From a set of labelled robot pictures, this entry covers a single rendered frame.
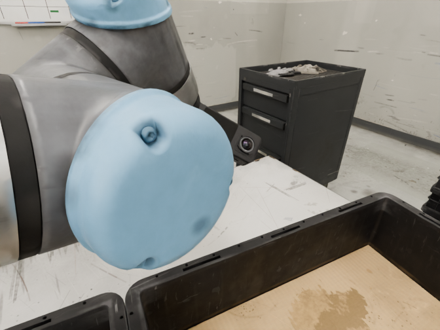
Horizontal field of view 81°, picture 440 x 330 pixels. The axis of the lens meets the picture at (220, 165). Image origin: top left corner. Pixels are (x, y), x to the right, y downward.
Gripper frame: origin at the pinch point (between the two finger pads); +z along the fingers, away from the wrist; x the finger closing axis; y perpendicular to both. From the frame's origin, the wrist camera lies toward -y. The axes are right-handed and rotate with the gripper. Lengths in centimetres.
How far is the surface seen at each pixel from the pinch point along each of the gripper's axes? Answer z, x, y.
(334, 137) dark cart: 107, -80, -31
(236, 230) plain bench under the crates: 20.7, 7.5, -4.8
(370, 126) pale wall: 237, -186, -81
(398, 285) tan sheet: -0.1, 10.1, -33.1
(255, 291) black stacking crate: -5.4, 18.0, -14.2
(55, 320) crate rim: -20.9, 26.1, 1.4
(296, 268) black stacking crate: -3.7, 13.1, -18.7
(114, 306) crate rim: -19.3, 23.4, -2.5
